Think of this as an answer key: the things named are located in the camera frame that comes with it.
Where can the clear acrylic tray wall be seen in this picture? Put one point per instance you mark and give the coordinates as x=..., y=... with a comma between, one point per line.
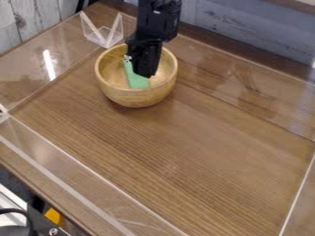
x=89, y=201

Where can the green rectangular block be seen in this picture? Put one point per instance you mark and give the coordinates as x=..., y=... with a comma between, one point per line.
x=136, y=81

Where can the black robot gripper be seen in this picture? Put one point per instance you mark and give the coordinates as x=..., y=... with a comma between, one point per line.
x=156, y=27

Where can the clear acrylic corner bracket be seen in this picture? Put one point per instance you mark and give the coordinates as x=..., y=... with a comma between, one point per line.
x=104, y=36

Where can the brown wooden bowl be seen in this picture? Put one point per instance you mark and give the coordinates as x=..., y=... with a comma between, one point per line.
x=111, y=76

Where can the yellow and black device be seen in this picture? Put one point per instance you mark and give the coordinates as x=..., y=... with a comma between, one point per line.
x=60, y=221

